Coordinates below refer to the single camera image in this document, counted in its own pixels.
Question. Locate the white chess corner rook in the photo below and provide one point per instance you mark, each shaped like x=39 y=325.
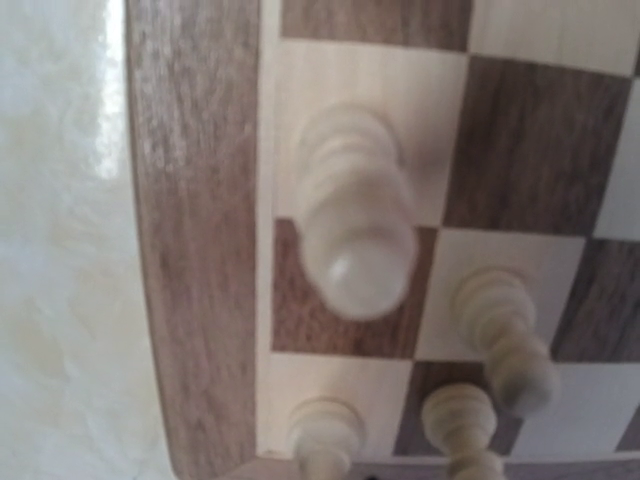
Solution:
x=324 y=437

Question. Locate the white chess knight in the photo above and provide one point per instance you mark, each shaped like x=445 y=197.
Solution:
x=459 y=420

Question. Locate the wooden chess board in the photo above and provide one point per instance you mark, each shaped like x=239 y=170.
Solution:
x=519 y=125

